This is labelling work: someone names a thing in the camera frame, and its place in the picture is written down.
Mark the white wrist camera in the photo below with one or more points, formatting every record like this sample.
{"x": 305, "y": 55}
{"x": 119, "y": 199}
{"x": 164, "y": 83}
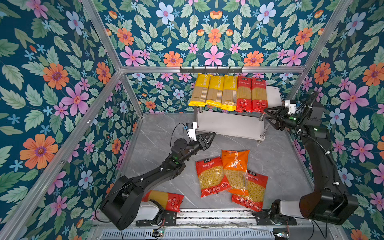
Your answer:
{"x": 191, "y": 130}
{"x": 291, "y": 105}

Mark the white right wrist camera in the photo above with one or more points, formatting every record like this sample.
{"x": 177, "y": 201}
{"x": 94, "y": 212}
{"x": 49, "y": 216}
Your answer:
{"x": 291, "y": 105}

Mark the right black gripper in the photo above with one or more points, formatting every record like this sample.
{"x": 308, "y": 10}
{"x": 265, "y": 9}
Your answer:
{"x": 279, "y": 119}

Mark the yellow spaghetti package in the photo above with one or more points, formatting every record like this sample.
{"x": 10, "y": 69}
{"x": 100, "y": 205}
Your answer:
{"x": 229, "y": 98}
{"x": 215, "y": 91}
{"x": 200, "y": 91}

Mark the white two-tier shelf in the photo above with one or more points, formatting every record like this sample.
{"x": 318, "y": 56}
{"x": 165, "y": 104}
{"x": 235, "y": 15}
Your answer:
{"x": 243, "y": 125}

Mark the red spaghetti package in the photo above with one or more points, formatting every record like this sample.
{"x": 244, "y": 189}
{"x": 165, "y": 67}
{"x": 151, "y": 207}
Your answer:
{"x": 169, "y": 201}
{"x": 259, "y": 98}
{"x": 244, "y": 95}

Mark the orange macaroni bag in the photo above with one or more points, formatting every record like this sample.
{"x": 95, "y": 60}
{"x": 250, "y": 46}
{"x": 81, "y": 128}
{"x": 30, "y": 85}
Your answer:
{"x": 235, "y": 166}

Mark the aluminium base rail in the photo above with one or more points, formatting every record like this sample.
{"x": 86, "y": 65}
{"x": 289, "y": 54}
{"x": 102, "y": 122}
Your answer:
{"x": 220, "y": 224}

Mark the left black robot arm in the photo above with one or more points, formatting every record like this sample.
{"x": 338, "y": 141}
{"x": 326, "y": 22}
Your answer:
{"x": 121, "y": 205}

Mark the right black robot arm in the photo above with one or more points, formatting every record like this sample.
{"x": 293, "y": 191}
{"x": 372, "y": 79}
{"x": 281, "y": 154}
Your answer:
{"x": 330, "y": 202}

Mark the black wall hook rack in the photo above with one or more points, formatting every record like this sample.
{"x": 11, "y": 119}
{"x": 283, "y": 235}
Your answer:
{"x": 211, "y": 70}

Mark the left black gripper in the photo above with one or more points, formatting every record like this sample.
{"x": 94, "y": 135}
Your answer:
{"x": 200, "y": 143}

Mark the red macaroni bag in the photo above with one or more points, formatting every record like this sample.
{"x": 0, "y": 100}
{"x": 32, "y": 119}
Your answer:
{"x": 257, "y": 185}
{"x": 211, "y": 177}

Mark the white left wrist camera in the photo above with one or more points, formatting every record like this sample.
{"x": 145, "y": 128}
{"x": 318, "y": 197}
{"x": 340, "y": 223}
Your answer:
{"x": 191, "y": 130}

